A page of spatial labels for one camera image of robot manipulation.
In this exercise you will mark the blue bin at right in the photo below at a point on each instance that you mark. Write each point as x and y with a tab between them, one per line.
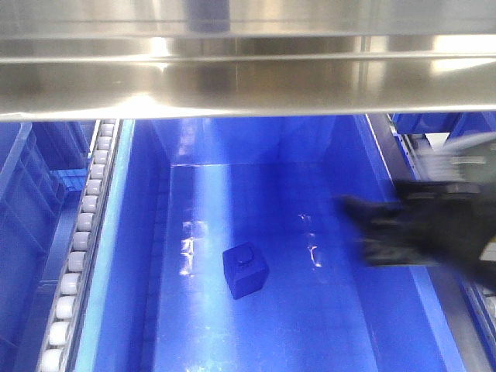
416	127

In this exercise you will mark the blue bin at left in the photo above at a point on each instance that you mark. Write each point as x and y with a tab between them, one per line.
42	171

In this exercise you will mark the large blue plastic bin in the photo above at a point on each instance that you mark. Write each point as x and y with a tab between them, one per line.
186	190

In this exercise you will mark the steel shelf front beam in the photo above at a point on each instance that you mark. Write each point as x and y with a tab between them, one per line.
160	59

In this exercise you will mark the blue plastic block part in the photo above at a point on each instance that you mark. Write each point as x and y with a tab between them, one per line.
245	269

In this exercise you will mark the left roller track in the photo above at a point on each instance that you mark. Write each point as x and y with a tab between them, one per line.
60	341

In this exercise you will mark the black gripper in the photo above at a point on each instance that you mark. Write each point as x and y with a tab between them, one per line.
384	235

